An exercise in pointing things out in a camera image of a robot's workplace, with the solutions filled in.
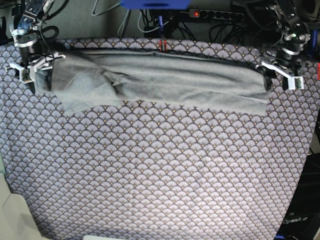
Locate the blue camera mount bracket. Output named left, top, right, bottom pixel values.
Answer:
left=121, top=0, right=191, bottom=10

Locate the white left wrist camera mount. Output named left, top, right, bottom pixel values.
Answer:
left=255, top=61, right=305, bottom=91

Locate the patterned blue fan tablecloth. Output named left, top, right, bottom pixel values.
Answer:
left=0, top=46, right=320, bottom=240

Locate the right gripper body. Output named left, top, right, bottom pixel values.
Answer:
left=16, top=34, right=54, bottom=67

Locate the black power strip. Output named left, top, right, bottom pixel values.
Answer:
left=187, top=9, right=245, bottom=22

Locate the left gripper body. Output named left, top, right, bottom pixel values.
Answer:
left=266, top=47, right=302, bottom=76

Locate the light grey T-shirt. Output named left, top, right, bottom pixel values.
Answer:
left=35, top=50, right=269, bottom=116

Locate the black OpenArm box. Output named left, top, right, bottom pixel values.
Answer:
left=274, top=153, right=320, bottom=240

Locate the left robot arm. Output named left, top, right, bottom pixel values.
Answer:
left=257, top=0, right=311, bottom=90

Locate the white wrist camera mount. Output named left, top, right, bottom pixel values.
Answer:
left=255, top=61, right=305, bottom=91
left=4, top=52, right=66, bottom=84

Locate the blue post right edge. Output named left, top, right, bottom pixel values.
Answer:
left=307, top=29, right=319, bottom=57

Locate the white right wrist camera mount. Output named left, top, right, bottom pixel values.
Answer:
left=4, top=52, right=66, bottom=84

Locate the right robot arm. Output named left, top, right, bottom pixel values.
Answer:
left=7, top=0, right=66, bottom=93

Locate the red table clamp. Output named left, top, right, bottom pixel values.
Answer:
left=159, top=39, right=167, bottom=53

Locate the beige chair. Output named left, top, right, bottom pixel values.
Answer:
left=0, top=173, right=43, bottom=240

